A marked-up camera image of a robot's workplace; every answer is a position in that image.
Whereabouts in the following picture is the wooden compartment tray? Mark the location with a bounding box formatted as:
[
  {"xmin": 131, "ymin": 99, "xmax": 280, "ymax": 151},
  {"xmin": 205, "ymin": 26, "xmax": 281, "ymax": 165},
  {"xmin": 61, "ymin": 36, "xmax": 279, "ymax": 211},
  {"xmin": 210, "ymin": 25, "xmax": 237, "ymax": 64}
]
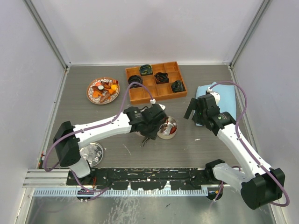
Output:
[{"xmin": 125, "ymin": 61, "xmax": 187, "ymax": 105}]

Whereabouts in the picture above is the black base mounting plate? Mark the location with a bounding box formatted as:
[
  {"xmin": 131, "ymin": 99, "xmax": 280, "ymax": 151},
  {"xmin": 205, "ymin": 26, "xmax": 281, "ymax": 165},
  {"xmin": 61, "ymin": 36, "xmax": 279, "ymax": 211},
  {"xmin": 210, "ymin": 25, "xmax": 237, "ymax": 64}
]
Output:
[{"xmin": 79, "ymin": 168, "xmax": 221, "ymax": 190}]

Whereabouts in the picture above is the tall pink lunch tin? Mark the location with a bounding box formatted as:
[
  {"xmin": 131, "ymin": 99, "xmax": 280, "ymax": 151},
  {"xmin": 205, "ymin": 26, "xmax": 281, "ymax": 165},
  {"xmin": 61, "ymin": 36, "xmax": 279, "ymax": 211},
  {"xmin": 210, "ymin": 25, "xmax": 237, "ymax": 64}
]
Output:
[{"xmin": 135, "ymin": 132, "xmax": 143, "ymax": 137}]

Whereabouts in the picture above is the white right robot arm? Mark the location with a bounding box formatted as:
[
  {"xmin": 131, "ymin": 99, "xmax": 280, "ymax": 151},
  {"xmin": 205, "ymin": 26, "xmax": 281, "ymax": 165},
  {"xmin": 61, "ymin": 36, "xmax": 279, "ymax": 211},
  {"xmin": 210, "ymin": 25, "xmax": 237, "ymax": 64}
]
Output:
[{"xmin": 184, "ymin": 92, "xmax": 285, "ymax": 210}]

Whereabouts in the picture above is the white slotted cable duct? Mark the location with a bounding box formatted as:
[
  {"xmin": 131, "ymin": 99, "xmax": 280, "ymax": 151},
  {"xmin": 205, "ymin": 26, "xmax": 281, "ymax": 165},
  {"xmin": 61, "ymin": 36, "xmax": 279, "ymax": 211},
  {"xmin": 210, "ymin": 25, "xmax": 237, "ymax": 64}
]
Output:
[{"xmin": 33, "ymin": 187, "xmax": 208, "ymax": 197}]

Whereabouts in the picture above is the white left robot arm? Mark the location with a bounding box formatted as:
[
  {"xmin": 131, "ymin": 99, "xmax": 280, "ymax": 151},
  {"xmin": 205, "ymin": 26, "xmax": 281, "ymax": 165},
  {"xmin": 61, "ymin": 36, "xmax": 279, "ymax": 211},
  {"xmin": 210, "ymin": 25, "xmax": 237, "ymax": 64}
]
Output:
[{"xmin": 53, "ymin": 104, "xmax": 167, "ymax": 185}]

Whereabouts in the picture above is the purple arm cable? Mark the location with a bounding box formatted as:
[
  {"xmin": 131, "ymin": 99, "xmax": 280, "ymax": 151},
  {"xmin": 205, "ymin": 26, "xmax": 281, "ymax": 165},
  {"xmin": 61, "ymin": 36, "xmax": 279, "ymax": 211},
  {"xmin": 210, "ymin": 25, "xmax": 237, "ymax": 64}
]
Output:
[
  {"xmin": 43, "ymin": 82, "xmax": 156, "ymax": 202},
  {"xmin": 205, "ymin": 80, "xmax": 290, "ymax": 207}
]

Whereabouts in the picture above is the brown patterned food plate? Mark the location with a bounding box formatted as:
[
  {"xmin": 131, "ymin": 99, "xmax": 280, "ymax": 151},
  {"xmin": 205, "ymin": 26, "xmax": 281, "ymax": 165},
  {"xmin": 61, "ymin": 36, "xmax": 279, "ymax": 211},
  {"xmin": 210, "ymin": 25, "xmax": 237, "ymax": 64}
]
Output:
[{"xmin": 86, "ymin": 77, "xmax": 120, "ymax": 105}]

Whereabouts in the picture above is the red sausage piece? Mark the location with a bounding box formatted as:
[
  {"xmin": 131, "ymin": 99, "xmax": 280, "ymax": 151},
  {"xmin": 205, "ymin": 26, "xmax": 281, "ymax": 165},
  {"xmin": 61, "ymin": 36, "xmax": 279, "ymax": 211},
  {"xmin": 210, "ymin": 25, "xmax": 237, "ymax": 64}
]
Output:
[{"xmin": 167, "ymin": 127, "xmax": 177, "ymax": 135}]

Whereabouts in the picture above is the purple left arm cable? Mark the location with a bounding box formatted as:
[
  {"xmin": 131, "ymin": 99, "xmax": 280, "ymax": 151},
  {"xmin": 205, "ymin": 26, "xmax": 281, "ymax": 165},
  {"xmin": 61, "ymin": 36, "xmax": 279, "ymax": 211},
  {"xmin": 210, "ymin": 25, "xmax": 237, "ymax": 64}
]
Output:
[{"xmin": 43, "ymin": 82, "xmax": 156, "ymax": 202}]

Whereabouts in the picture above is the aluminium frame rail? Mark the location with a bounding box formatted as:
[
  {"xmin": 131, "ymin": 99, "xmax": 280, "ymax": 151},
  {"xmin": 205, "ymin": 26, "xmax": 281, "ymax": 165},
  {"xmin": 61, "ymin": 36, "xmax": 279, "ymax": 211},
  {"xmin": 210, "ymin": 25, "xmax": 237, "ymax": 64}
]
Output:
[{"xmin": 23, "ymin": 169, "xmax": 69, "ymax": 188}]

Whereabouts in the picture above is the short pink lunch tin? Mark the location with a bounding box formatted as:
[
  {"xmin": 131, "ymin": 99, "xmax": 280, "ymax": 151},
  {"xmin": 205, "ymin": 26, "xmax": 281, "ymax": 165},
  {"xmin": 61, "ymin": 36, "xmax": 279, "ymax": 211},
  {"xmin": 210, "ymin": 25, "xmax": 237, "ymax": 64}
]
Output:
[{"xmin": 157, "ymin": 116, "xmax": 178, "ymax": 140}]

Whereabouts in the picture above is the dark seaweed roll back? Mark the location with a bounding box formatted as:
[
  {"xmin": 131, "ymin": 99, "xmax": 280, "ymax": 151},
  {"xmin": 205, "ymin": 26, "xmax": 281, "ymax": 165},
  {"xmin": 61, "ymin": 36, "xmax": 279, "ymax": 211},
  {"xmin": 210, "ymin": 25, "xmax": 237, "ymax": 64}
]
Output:
[{"xmin": 139, "ymin": 64, "xmax": 153, "ymax": 76}]

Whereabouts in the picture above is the dark seaweed roll right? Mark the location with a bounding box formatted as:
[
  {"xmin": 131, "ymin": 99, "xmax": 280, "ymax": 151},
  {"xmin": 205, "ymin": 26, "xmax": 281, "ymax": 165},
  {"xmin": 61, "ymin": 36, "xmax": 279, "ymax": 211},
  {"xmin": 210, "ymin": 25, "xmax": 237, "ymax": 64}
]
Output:
[{"xmin": 171, "ymin": 80, "xmax": 185, "ymax": 93}]

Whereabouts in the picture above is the dark seaweed roll centre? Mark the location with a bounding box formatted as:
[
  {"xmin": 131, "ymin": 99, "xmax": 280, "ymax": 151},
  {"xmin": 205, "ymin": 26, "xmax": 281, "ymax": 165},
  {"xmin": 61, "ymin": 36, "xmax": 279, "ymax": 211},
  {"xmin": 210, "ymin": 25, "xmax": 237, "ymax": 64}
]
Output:
[{"xmin": 154, "ymin": 72, "xmax": 169, "ymax": 84}]

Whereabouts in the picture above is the folded light blue cloth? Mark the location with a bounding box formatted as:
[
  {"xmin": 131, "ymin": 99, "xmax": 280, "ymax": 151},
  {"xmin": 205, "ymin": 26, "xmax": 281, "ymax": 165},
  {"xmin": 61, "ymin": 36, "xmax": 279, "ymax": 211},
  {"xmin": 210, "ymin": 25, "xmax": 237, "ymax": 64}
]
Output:
[{"xmin": 195, "ymin": 84, "xmax": 236, "ymax": 126}]

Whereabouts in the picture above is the round metal lid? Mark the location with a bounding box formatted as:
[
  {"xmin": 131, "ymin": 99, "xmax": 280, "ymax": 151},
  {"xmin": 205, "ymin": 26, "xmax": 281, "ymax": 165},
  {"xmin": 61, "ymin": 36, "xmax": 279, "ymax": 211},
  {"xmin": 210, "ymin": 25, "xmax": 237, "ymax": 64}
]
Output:
[{"xmin": 80, "ymin": 142, "xmax": 104, "ymax": 167}]

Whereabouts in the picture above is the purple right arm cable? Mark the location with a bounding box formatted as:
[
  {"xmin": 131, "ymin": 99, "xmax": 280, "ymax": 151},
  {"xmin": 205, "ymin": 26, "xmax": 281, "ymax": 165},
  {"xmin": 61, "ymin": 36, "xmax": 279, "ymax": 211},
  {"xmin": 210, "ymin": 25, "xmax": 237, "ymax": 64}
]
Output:
[{"xmin": 205, "ymin": 80, "xmax": 290, "ymax": 207}]

